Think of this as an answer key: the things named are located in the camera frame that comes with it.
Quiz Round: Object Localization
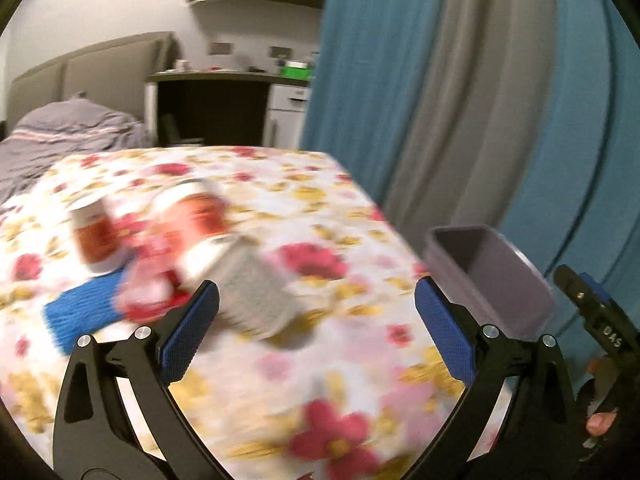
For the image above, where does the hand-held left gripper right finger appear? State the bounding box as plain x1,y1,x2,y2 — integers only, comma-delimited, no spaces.
410,276,576,480

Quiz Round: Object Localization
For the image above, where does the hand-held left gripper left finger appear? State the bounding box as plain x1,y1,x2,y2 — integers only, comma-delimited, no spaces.
52,279,228,480

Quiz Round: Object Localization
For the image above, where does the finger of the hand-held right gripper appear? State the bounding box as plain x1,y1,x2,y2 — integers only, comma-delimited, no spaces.
552,264,598,323
579,272,621,311

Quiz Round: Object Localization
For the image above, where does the pink red packet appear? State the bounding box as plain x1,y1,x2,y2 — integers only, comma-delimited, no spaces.
115,240,186,323

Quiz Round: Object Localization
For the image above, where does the purple plastic bin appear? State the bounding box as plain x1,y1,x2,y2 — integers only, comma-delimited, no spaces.
424,225,557,341

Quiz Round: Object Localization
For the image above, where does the blue cloth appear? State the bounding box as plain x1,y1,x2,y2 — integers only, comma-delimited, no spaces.
42,267,136,356

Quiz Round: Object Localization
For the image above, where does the large red-label can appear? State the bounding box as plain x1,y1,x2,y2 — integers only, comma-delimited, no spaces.
150,177,231,261

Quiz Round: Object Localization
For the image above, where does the floral tablecloth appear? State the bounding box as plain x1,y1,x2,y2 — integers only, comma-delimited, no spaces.
0,145,516,480

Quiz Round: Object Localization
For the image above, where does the blue curtain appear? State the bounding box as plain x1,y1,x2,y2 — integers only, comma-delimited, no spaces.
299,0,451,211
500,0,640,321

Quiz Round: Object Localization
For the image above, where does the dark chair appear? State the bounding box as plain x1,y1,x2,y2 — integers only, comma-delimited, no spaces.
160,112,206,147

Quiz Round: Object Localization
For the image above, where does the grey curtain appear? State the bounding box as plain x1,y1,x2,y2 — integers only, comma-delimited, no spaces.
385,0,568,241

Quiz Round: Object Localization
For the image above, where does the dark wooden desk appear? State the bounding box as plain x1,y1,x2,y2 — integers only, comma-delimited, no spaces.
145,67,316,148

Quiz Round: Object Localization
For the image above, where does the grey striped duvet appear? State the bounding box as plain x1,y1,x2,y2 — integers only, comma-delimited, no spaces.
0,99,151,201

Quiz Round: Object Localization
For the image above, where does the white drawer cabinet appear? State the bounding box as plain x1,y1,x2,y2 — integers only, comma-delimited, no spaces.
265,84,311,148

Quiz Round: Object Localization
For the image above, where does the grey upholstered headboard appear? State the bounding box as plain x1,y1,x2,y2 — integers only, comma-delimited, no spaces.
10,31,173,126

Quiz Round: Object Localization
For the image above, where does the green box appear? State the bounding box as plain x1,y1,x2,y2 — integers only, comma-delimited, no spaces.
281,61,313,81

